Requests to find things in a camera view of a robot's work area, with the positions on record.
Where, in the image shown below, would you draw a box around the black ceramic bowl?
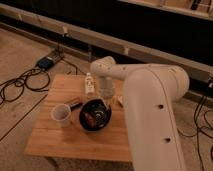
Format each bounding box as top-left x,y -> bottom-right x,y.
79,99 -> 112,131

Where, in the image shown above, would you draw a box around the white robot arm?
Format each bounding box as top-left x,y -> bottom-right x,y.
90,56 -> 189,171

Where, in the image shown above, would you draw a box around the white paper piece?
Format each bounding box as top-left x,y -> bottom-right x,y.
117,96 -> 123,107

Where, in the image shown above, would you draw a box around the small clear plastic bottle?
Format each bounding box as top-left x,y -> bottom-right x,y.
84,73 -> 95,97

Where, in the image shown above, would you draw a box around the black and brown marker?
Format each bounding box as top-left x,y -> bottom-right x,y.
66,97 -> 83,110

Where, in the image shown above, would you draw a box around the white paper cup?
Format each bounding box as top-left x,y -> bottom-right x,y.
51,104 -> 71,128

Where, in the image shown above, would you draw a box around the wooden table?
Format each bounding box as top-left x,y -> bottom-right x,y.
25,75 -> 132,162

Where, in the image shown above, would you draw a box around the black power adapter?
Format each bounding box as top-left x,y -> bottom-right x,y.
36,57 -> 54,71

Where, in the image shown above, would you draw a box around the long metal beam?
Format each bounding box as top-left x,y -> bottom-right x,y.
0,2 -> 213,81

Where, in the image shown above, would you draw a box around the black coiled cable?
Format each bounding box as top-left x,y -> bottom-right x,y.
0,67 -> 52,106

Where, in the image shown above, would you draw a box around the black cables at right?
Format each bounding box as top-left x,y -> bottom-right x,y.
177,76 -> 213,171

